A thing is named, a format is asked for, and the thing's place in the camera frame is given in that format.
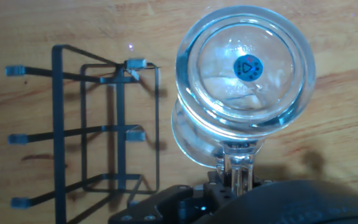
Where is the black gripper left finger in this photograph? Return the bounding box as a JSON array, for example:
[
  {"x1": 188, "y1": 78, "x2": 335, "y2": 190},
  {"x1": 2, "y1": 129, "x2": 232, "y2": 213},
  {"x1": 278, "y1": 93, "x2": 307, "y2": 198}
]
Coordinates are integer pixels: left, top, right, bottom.
[{"x1": 202, "y1": 170, "x2": 234, "y2": 206}]

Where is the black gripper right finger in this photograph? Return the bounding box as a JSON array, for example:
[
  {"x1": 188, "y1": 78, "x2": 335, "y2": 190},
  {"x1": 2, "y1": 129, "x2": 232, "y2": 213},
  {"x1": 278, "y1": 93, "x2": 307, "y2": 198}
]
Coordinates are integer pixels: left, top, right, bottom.
[{"x1": 252, "y1": 175, "x2": 275, "y2": 188}]

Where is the clear glass cup with handle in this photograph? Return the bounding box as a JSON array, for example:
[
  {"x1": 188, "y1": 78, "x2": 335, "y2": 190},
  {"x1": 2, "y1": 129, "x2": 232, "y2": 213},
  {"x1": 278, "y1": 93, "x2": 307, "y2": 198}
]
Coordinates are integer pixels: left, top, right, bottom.
[{"x1": 171, "y1": 5, "x2": 316, "y2": 197}]

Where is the black metal cup rack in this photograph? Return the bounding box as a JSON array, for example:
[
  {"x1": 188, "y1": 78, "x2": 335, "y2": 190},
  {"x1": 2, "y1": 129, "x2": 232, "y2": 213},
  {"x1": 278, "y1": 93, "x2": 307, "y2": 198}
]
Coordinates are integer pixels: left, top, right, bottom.
[{"x1": 4, "y1": 44, "x2": 161, "y2": 224}]

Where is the glossy wooden board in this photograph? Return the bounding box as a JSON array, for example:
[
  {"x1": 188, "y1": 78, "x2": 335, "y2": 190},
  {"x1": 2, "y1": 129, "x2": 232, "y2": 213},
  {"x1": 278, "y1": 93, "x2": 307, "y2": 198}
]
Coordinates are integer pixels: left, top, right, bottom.
[{"x1": 0, "y1": 0, "x2": 358, "y2": 224}]

